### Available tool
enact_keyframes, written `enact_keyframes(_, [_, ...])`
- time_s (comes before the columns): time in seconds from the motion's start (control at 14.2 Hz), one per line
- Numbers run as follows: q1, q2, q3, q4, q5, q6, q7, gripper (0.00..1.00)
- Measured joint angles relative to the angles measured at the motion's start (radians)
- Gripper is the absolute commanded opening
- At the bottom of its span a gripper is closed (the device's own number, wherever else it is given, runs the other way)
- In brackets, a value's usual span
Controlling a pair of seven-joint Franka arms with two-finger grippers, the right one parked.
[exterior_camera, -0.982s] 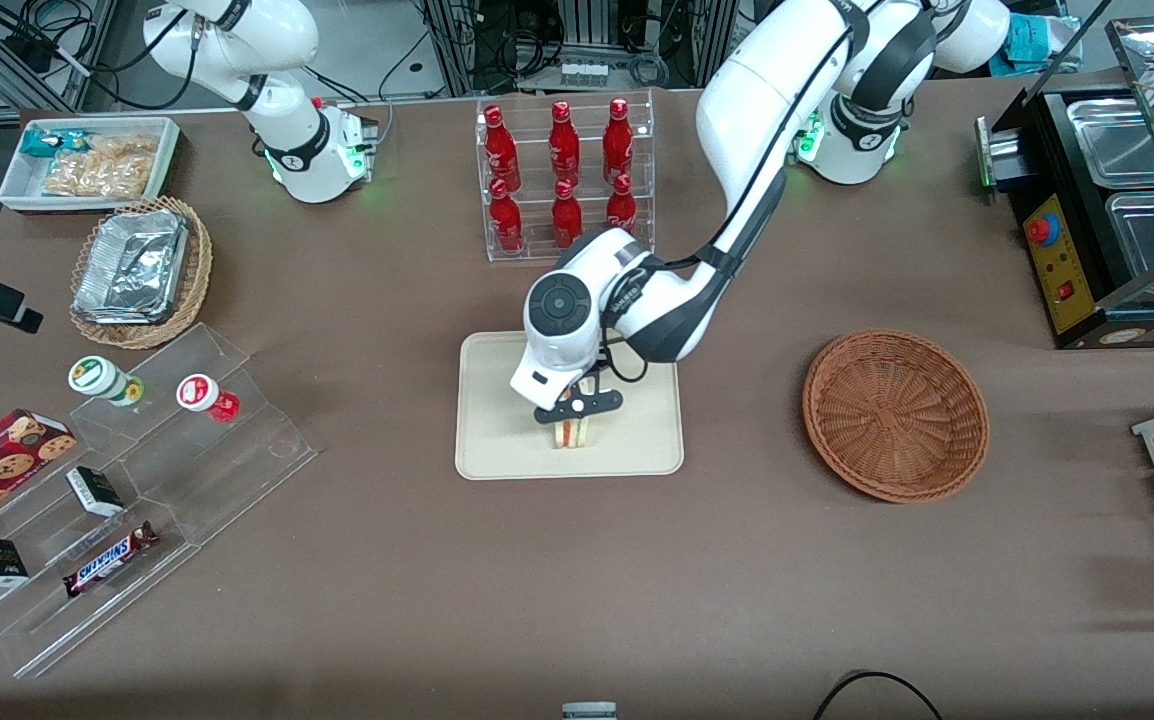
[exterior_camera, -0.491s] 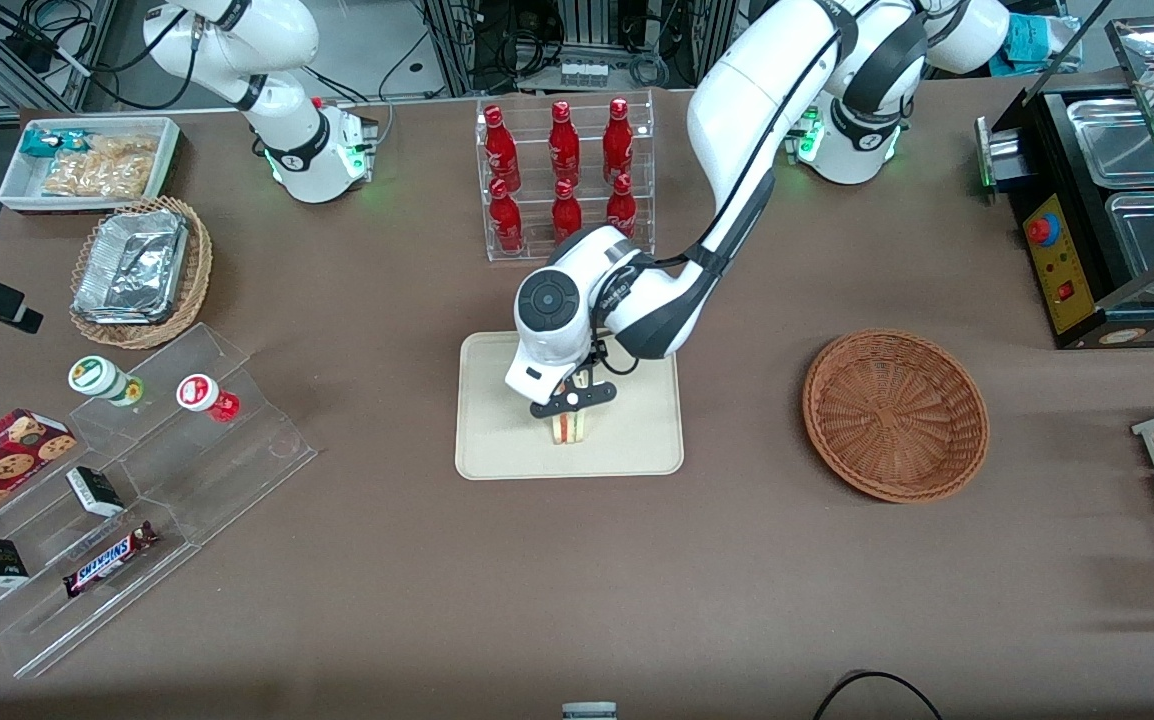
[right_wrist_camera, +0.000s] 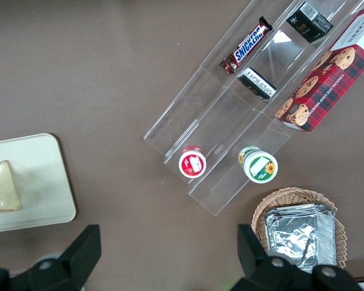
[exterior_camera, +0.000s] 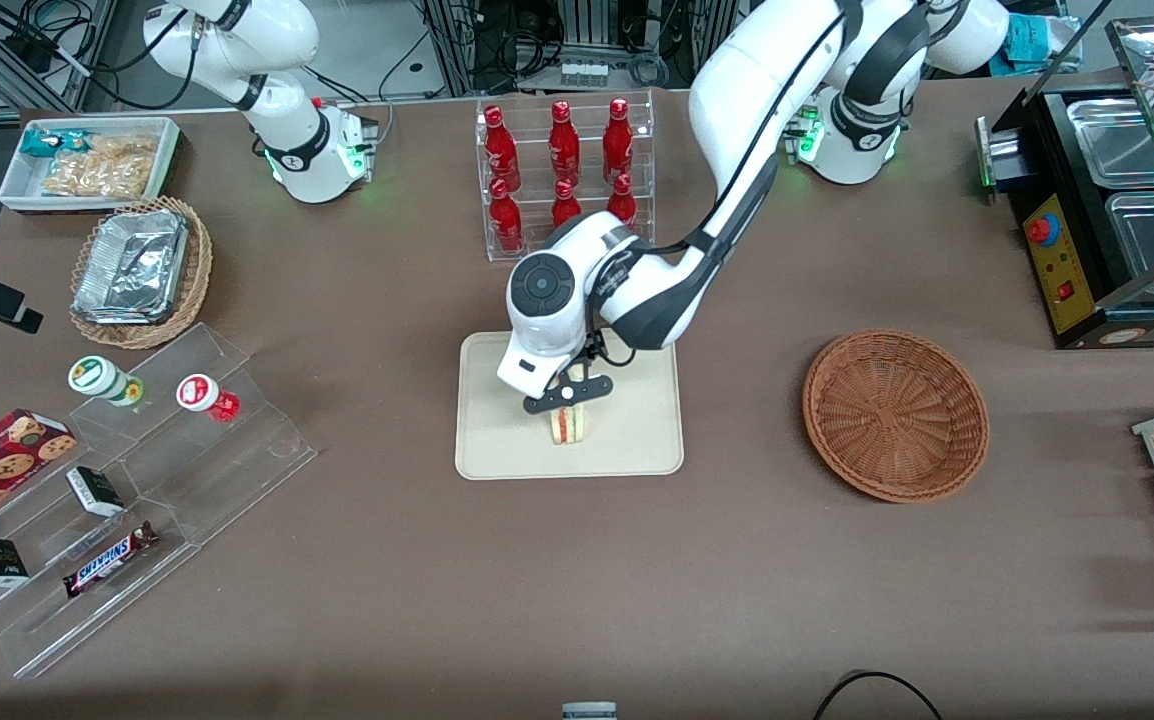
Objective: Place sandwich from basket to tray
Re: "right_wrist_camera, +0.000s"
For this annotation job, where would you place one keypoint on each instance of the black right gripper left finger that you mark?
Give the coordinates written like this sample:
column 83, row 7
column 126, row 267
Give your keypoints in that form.
column 69, row 260

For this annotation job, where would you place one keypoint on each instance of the black box with gold print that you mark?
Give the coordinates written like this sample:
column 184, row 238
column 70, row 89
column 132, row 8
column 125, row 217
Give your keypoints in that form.
column 309, row 22

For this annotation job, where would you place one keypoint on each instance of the cream plastic tray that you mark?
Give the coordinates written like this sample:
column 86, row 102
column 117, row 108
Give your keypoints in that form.
column 42, row 182

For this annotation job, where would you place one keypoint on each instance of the red-lidded small cup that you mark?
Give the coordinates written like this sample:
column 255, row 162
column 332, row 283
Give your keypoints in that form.
column 192, row 162

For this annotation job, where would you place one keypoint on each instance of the black box with white label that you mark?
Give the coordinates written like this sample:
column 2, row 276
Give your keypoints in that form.
column 256, row 83

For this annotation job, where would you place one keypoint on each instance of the Snickers chocolate bar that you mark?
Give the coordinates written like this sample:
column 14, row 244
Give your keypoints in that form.
column 247, row 45

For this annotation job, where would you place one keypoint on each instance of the red tartan shortbread cookie box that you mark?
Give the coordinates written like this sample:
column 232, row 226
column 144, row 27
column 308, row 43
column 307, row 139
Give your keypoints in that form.
column 327, row 82

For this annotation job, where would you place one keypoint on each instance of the woven wicker basket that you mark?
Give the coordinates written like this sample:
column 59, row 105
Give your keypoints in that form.
column 297, row 197

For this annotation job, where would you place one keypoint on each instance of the clear acrylic tiered shelf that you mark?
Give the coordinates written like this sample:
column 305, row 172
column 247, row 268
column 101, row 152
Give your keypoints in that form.
column 224, row 121

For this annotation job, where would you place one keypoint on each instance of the aluminium foil container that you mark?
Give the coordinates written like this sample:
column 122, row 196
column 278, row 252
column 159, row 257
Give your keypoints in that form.
column 300, row 233

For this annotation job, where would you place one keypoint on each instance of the triangular white bread sandwich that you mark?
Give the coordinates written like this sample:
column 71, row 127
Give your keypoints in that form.
column 3, row 191

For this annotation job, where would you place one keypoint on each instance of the green sunflower-lidded cup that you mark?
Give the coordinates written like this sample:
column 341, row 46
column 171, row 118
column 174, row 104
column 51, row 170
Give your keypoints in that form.
column 259, row 166

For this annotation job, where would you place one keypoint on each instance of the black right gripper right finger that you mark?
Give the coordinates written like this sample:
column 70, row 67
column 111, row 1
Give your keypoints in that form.
column 261, row 269

